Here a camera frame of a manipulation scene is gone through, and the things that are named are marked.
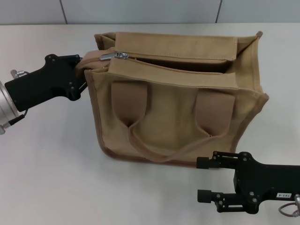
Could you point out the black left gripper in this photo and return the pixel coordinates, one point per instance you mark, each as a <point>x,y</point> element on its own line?
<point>44,84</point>

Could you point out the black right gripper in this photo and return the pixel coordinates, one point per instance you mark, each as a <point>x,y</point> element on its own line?
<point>264,182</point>

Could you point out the khaki canvas food bag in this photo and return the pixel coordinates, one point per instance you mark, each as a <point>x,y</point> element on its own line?
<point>168,112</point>

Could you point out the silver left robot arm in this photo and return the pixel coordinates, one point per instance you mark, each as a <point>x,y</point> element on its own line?
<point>5,110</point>

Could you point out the silver metal zipper pull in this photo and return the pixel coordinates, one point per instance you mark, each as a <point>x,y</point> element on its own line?
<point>119,55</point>

